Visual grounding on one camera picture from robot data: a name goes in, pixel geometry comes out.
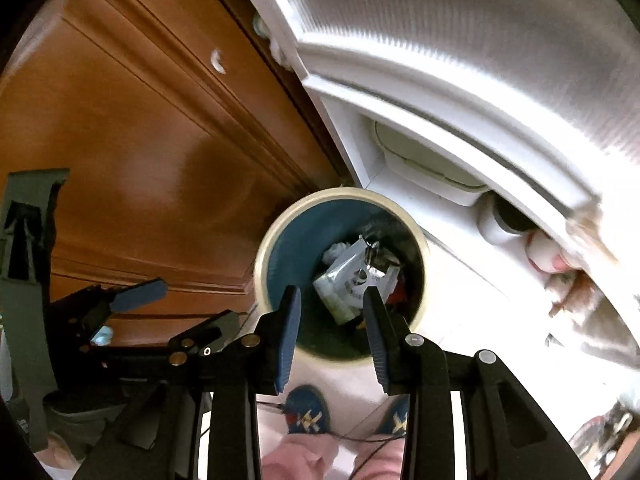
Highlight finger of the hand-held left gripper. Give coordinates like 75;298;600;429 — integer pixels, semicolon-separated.
97;279;168;320
167;310;241;357

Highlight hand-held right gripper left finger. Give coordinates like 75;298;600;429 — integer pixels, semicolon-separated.
75;286;302;480

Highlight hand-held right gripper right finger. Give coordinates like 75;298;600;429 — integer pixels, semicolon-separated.
364;287;591;480

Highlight round blue trash bin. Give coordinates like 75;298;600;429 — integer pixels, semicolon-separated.
253;187;428;361

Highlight blue patterned slipper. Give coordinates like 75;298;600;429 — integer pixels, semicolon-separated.
282;385;332;436
372;395;411;436

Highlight blue slippers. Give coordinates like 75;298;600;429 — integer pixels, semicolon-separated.
257;392;406;480

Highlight pink trouser leg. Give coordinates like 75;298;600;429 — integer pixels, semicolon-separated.
352;440;406;480
260;432;331;480

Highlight wooden cabinet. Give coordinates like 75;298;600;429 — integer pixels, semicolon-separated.
0;0;351;346

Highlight white and pink bottle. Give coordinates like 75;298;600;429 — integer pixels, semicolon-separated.
525;230;576;273

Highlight shiny crumpled wrapper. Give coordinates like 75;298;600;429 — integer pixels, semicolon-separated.
567;405;636;466

